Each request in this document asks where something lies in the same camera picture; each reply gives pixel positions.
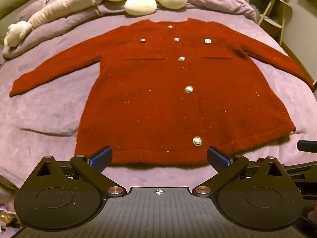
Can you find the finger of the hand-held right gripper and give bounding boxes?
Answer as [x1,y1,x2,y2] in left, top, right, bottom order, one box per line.
[297,140,317,153]
[281,161,317,179]

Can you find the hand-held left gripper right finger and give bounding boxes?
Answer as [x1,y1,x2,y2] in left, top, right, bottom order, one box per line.
[192,146,296,198]

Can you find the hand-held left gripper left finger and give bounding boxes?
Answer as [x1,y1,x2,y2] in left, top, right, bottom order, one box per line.
[24,146,127,198]

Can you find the red knit cardigan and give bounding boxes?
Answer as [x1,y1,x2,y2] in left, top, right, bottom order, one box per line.
[9,18,315,166]

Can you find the purple bed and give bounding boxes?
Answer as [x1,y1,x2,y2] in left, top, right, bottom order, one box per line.
[0,2,317,204]

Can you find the yellow-green side table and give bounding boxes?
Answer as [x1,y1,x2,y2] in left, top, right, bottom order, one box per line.
[258,0,293,46]

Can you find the purple duvet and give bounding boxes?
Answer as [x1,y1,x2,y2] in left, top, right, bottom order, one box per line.
[2,0,257,60]

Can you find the long pink plush toy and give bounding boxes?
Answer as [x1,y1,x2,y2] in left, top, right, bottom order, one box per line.
[3,0,103,47]

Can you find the grey headboard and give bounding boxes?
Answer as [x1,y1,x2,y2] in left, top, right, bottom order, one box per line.
[0,0,40,20]

